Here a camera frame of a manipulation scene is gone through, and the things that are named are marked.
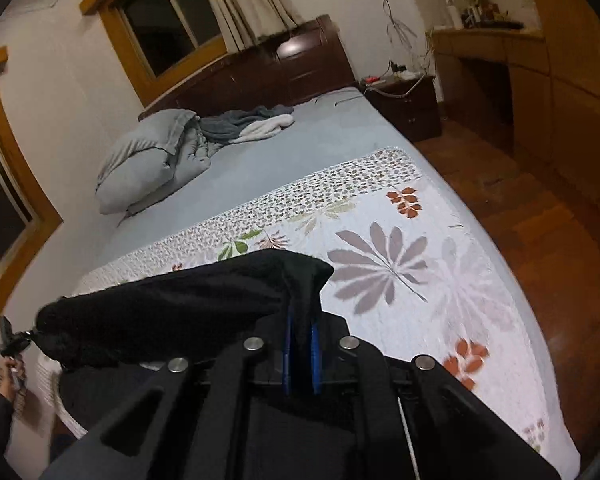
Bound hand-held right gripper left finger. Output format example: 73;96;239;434
39;314;295;480

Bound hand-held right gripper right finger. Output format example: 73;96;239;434
311;316;562;480

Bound black pants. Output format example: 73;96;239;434
34;249;357;441

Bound person's left hand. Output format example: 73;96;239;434
0;354;28;404

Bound white floral blanket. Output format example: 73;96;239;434
36;146;582;472

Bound wood-framed window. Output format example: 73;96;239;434
80;0;229;94
0;47;64;361

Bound bed with blue sheet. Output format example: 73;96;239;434
78;86;582;476

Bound grey pillow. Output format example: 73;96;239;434
96;109;214;215

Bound grey and white garment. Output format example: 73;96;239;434
197;105;296;147

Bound dark wooden nightstand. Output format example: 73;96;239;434
359;74;444;144

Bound dark wooden headboard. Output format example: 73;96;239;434
139;14;357;122

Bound beige hanging curtain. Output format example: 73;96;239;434
189;0;302;54

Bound wooden desk cabinet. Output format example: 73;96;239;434
426;0;600;241

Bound small potted plant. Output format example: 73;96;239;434
460;0;525;31

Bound black cable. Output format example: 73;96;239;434
314;93;367;109

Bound hanging wall cables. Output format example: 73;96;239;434
367;0;435;75

